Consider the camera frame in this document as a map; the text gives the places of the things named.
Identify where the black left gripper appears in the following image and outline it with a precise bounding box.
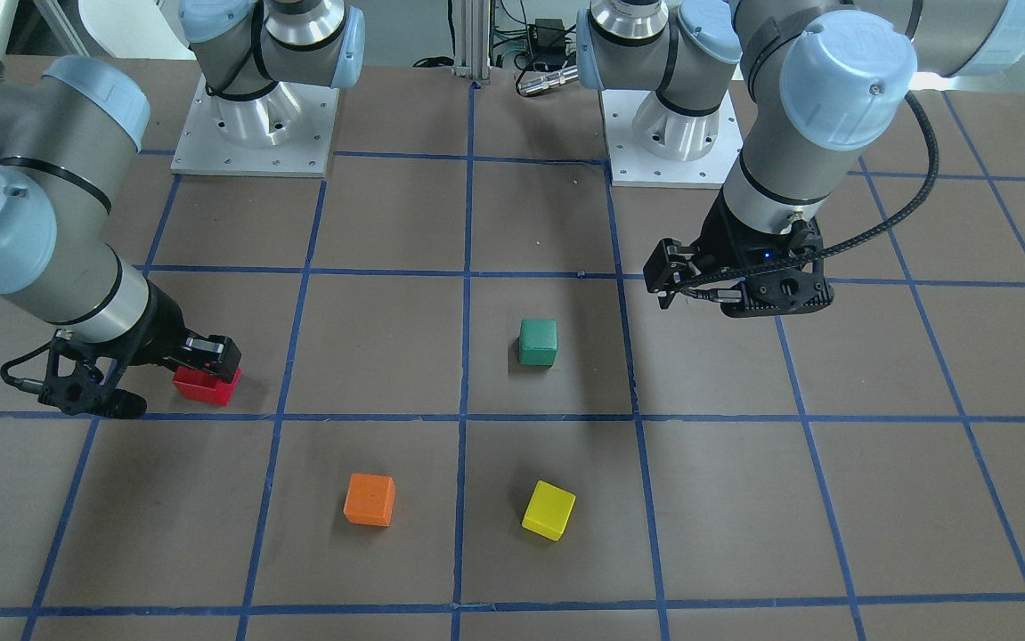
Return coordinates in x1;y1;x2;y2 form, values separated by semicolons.
643;191;749;310

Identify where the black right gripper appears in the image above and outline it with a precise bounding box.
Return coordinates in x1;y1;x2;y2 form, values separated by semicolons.
131;285;242;383

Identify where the red wooden block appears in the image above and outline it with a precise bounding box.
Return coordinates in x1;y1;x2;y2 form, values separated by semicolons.
173;368;242;407

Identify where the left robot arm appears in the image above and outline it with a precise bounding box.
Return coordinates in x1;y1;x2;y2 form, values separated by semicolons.
574;1;1025;318

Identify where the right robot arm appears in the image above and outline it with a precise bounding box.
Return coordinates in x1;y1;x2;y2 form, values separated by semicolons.
0;1;366;382

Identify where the green wooden block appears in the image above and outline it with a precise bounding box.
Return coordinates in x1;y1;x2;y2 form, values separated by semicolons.
517;318;558;368

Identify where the orange wooden block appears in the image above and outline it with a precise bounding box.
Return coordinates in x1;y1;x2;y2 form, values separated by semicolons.
344;472;395;527

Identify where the yellow wooden block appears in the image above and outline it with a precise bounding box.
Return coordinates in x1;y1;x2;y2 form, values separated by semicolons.
521;480;576;542

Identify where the black power adapter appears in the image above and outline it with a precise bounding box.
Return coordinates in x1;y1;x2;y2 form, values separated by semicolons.
527;18;568;72

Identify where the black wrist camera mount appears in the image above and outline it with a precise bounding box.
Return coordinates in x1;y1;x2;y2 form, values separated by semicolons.
0;329;147;419
720;216;834;318

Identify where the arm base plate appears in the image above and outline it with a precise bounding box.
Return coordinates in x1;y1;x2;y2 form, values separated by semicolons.
600;90;743;190
171;79;341;178

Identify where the aluminium frame post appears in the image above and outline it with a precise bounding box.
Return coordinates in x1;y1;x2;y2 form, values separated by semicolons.
448;0;492;86

